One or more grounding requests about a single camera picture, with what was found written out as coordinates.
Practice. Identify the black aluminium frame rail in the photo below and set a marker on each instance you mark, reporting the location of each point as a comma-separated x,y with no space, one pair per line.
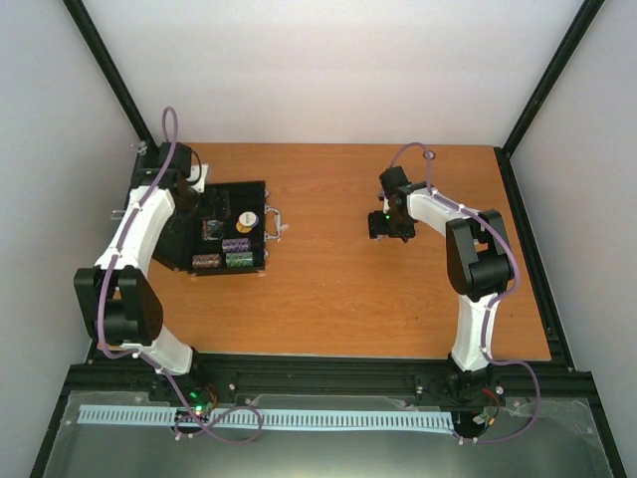
233,377

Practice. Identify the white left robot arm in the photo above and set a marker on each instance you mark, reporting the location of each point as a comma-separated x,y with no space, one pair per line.
121,311

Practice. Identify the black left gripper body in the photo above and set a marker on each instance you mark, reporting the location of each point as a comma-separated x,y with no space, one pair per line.
195,208

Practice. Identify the black right frame post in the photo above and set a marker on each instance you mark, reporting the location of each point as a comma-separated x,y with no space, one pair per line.
566,48

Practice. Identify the black poker set case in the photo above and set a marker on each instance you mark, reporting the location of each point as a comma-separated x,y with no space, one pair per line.
219,229

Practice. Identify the brown chip stack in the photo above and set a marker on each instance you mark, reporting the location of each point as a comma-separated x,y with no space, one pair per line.
206,261

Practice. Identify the black left frame post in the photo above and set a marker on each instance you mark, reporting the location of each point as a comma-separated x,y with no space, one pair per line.
96,45

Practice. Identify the green chip stack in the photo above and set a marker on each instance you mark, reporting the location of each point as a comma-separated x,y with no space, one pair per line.
239,259

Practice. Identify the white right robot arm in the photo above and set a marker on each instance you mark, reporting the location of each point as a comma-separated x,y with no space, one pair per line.
480,264

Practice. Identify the black frame post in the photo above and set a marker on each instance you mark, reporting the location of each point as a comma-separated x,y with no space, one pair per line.
566,48
96,45

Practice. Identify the white dealer button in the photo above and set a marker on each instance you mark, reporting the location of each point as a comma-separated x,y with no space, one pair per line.
249,218

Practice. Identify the white slotted cable duct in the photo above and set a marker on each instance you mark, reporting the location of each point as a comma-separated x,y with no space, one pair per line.
271,419

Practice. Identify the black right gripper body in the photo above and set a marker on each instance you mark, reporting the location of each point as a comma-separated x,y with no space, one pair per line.
395,226

